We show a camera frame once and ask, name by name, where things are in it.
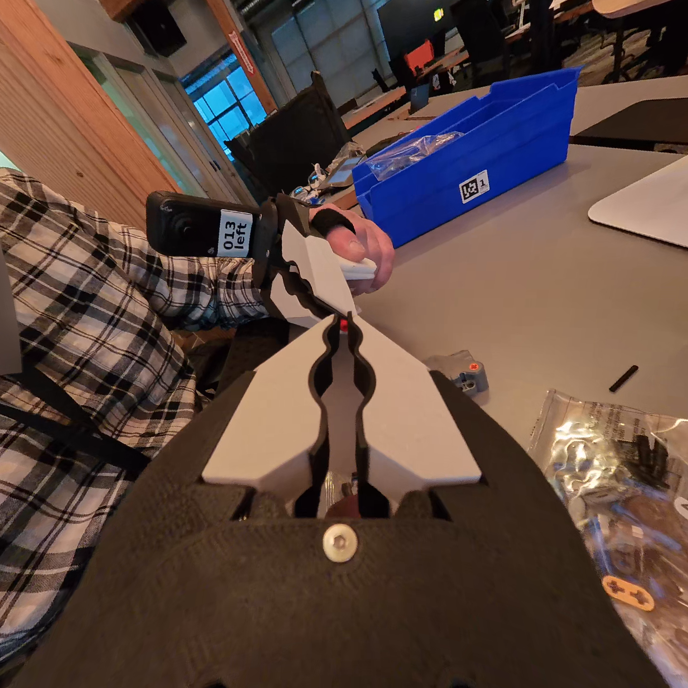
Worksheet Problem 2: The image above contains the black desk mat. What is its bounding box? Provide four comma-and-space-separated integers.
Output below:
570, 97, 688, 154

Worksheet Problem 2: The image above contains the black mesh chair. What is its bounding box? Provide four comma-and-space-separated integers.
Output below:
223, 70, 351, 202

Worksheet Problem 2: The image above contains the white electronics pile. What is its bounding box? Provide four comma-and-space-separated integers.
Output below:
290, 142, 367, 201

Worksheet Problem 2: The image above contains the red chair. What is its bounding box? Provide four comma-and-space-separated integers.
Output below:
403, 39, 437, 77

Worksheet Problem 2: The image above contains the red arrow sign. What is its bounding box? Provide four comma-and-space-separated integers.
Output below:
228, 29, 257, 76

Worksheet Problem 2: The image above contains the window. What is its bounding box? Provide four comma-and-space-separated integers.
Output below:
183, 64, 271, 146

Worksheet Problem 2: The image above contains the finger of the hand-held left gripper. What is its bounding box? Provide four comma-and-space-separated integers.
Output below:
281, 220, 378, 319
269, 270, 331, 329

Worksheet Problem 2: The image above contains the person's plaid shirt torso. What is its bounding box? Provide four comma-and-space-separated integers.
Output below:
0, 322, 216, 667

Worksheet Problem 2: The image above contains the white monitor stand base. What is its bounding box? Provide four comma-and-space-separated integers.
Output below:
587, 156, 688, 249

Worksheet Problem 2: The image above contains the black wall speaker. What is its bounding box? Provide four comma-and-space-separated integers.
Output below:
132, 0, 188, 57

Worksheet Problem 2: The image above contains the black monitor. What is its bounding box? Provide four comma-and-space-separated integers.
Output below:
376, 0, 459, 61

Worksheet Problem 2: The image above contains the grey desk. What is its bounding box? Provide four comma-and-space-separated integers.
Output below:
322, 75, 688, 688

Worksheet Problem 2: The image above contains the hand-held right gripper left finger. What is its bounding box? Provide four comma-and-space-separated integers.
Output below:
201, 314, 340, 520

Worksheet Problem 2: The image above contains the person's left hand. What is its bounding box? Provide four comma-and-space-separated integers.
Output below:
322, 204, 397, 296

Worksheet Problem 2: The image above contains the person's left forearm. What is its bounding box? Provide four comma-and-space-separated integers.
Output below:
0, 167, 272, 334

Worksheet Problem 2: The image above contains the black shoulder strap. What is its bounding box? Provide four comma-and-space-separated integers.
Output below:
0, 371, 152, 476

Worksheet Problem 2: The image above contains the clear bag of mixed parts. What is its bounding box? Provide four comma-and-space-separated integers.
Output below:
528, 388, 688, 688

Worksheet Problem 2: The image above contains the clear bag in bin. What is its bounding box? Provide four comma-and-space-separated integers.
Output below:
365, 130, 466, 181

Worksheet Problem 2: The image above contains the blue plastic bin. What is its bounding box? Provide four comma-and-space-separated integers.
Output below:
352, 64, 585, 264

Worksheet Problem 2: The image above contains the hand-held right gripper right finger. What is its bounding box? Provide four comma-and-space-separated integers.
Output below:
345, 311, 483, 520

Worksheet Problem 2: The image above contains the grey toy motor block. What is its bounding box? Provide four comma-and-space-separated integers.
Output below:
427, 349, 490, 397

